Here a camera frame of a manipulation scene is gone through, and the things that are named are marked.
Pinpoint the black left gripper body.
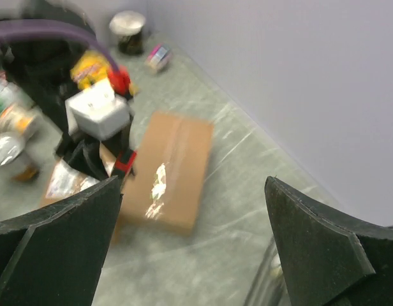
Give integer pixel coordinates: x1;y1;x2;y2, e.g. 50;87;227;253
0;0;135;150

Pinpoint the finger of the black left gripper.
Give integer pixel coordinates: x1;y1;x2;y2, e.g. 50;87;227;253
67;140;108;180

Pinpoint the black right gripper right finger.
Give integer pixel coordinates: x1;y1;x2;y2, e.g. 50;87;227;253
264;177;393;305

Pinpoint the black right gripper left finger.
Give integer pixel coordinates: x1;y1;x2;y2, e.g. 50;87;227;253
0;177;121;305

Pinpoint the labelled cardboard express box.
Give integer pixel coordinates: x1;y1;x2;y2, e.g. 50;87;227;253
38;159;99;208

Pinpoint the plain taped cardboard box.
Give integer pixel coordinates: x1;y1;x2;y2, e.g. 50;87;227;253
119;111;214;236

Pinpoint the red black box cutter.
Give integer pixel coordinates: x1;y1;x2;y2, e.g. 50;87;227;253
112;149;137;181

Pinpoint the green Chuba chips bag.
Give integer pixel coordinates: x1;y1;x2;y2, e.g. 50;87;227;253
0;70;19;115

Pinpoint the yellow Lays chips bag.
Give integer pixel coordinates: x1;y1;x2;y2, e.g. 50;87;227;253
70;50;140;96

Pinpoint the small orange white cup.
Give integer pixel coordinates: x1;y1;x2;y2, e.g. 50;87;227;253
0;104;40;140

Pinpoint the metal tin can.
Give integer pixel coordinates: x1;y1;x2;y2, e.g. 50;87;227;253
0;132;40;182

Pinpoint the black paper cup white lid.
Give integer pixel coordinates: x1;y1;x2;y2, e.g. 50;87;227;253
109;10;146;55

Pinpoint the purple yogurt cup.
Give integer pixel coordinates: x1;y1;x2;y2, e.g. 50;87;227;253
145;44;172;73

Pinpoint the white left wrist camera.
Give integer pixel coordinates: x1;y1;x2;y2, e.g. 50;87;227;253
65;78;131;141

